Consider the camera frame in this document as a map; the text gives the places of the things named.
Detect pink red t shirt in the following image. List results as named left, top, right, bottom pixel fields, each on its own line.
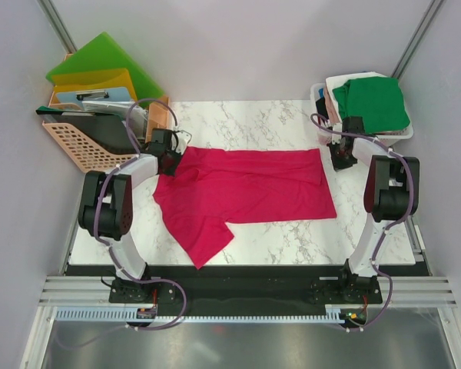
left=153, top=147, right=337, bottom=269

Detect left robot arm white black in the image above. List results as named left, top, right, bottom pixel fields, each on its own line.
left=78, top=128, right=192, bottom=303

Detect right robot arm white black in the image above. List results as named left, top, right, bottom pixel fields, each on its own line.
left=334, top=117, right=420, bottom=303

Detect beige t shirt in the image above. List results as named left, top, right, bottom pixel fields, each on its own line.
left=323, top=87, right=342, bottom=125

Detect white paper documents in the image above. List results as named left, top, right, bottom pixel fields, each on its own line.
left=78, top=101, right=148, bottom=137

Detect black t shirt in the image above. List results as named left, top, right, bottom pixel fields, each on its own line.
left=315, top=97, right=329, bottom=122

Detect black folder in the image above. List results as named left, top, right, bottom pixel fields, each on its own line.
left=35, top=106, right=136, bottom=155

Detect green t shirt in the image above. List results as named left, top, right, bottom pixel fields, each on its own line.
left=332, top=76, right=410, bottom=134

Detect white plastic laundry basket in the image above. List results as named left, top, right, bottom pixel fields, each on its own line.
left=310, top=82, right=414, bottom=146

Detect white t shirt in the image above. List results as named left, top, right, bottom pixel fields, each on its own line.
left=326, top=71, right=386, bottom=115

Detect peach perforated file organizer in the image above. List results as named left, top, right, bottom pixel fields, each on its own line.
left=41, top=53, right=171, bottom=174

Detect yellow plastic folder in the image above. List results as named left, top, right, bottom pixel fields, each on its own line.
left=52, top=68, right=137, bottom=100

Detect blue clipboard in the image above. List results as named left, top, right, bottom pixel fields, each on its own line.
left=55, top=87, right=131, bottom=107

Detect green plastic folder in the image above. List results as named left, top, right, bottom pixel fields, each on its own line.
left=46, top=32, right=165, bottom=100

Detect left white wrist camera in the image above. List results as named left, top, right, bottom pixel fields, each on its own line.
left=175, top=130, right=193, bottom=155

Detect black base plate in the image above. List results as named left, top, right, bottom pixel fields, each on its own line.
left=109, top=265, right=383, bottom=317

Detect right aluminium corner post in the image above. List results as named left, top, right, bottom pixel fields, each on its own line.
left=391, top=0, right=446, bottom=79

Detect aluminium corner post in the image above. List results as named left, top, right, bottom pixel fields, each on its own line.
left=391, top=0, right=446, bottom=79
left=38, top=0, right=77, bottom=54

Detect left aluminium corner post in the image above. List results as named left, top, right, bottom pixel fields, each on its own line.
left=38, top=0, right=77, bottom=54

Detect aluminium frame rail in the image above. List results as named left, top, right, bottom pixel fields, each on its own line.
left=39, top=276, right=456, bottom=308

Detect white slotted cable duct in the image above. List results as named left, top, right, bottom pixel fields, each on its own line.
left=55, top=305, right=356, bottom=324

